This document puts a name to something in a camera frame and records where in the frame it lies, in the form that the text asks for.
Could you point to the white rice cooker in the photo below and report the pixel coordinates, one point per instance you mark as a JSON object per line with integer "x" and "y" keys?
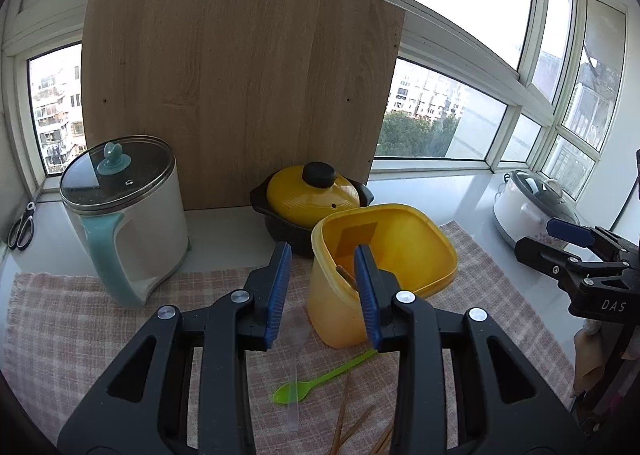
{"x": 520, "y": 215}

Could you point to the translucent plastic spoon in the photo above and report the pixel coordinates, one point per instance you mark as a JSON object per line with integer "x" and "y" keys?
{"x": 294, "y": 385}

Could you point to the green plastic spoon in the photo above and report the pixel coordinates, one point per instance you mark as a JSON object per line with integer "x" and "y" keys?
{"x": 290, "y": 392}

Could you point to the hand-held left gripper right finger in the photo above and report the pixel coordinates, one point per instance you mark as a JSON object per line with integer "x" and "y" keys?
{"x": 367, "y": 295}

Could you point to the wooden chopstick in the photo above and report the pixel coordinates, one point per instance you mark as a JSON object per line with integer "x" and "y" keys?
{"x": 384, "y": 442}
{"x": 345, "y": 275}
{"x": 342, "y": 410}
{"x": 352, "y": 430}

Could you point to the yellow lidded casserole pot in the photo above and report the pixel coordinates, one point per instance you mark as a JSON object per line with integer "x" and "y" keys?
{"x": 305, "y": 197}

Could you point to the wooden board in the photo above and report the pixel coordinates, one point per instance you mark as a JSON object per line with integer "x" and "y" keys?
{"x": 240, "y": 85}

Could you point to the checkered pink placemat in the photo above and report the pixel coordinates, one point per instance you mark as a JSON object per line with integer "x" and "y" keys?
{"x": 60, "y": 325}

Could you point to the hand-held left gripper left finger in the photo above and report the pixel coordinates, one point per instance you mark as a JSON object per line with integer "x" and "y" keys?
{"x": 280, "y": 295}

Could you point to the yellow plastic container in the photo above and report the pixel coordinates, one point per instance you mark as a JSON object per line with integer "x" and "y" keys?
{"x": 340, "y": 320}

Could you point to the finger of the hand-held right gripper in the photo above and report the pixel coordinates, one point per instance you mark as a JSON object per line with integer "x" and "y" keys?
{"x": 545, "y": 255}
{"x": 570, "y": 230}

